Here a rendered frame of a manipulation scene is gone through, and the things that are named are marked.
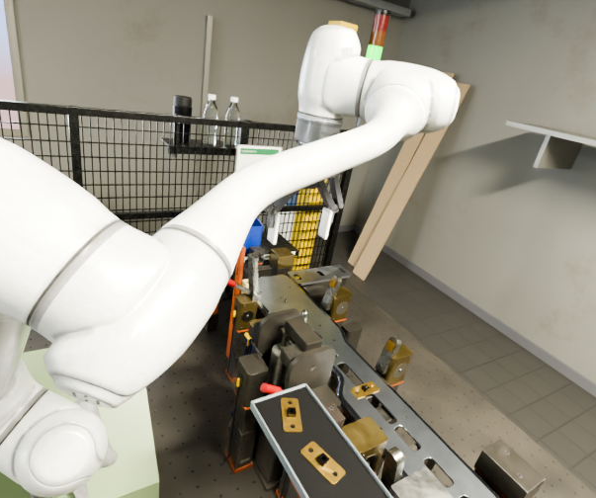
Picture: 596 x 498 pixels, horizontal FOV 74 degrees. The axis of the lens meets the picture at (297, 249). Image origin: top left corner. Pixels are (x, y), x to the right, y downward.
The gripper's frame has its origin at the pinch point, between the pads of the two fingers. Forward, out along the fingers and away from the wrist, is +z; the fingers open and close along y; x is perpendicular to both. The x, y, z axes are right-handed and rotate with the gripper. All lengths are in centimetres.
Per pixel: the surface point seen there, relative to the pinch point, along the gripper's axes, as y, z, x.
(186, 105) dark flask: 3, -12, 97
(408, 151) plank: 252, 24, 200
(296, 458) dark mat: -13.1, 30.1, -30.4
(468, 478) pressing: 31, 46, -43
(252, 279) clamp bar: 8.8, 32.6, 34.0
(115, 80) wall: 7, 1, 290
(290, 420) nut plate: -10.0, 29.8, -22.7
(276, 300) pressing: 22, 46, 38
